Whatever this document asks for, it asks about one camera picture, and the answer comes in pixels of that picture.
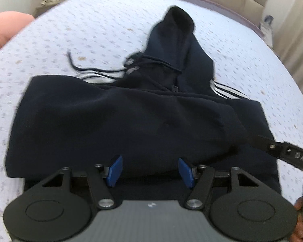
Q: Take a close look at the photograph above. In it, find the black hoodie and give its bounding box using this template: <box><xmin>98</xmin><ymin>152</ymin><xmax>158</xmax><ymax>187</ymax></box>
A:
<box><xmin>4</xmin><ymin>5</ymin><xmax>281</xmax><ymax>201</ymax></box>

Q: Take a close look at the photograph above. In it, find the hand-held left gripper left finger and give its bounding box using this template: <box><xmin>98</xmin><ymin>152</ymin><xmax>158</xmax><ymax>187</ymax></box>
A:
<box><xmin>42</xmin><ymin>155</ymin><xmax>123</xmax><ymax>210</ymax></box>

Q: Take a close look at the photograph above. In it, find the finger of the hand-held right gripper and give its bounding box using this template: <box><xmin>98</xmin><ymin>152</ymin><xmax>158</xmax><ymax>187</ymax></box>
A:
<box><xmin>247</xmin><ymin>134</ymin><xmax>288</xmax><ymax>160</ymax></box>

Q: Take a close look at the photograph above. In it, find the beige curtain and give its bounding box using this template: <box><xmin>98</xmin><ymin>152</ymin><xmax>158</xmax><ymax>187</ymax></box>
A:
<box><xmin>269</xmin><ymin>0</ymin><xmax>303</xmax><ymax>81</ymax></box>

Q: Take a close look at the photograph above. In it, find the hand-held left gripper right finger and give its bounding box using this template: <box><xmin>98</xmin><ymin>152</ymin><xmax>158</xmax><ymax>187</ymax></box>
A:
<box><xmin>178</xmin><ymin>158</ymin><xmax>259</xmax><ymax>210</ymax></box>

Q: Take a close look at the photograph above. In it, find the person's right hand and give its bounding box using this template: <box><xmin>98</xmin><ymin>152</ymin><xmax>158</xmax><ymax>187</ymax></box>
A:
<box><xmin>291</xmin><ymin>198</ymin><xmax>303</xmax><ymax>242</ymax></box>

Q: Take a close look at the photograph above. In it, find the grey nightstand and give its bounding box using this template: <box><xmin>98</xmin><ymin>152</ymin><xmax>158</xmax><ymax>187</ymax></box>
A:
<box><xmin>35</xmin><ymin>0</ymin><xmax>60</xmax><ymax>19</ymax></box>

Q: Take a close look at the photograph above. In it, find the white shopping bag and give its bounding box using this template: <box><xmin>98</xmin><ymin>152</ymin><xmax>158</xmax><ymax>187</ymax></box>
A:
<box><xmin>259</xmin><ymin>15</ymin><xmax>275</xmax><ymax>39</ymax></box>

